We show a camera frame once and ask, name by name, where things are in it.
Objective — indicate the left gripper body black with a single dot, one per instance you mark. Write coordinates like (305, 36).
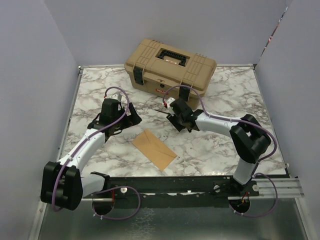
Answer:
(123, 123)

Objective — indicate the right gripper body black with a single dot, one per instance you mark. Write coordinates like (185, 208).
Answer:
(181, 120)

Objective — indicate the brown paper envelope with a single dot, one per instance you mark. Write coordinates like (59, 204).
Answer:
(154, 149)

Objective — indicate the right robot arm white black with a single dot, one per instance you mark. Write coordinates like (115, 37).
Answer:
(249, 138)

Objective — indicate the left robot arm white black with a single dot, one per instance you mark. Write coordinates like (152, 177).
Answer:
(62, 184)

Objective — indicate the tan plastic toolbox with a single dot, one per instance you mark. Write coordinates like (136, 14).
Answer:
(167, 71)

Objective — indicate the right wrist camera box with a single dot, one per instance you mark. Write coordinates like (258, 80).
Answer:
(167, 102)

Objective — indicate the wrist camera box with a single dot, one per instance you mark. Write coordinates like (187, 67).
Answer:
(167, 102)
(117, 96)

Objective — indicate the orange handled screwdriver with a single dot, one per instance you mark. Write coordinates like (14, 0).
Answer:
(160, 111)

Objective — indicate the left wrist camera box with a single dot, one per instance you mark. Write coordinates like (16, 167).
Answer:
(117, 96)

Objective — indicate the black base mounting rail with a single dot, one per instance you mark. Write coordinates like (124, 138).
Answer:
(173, 192)

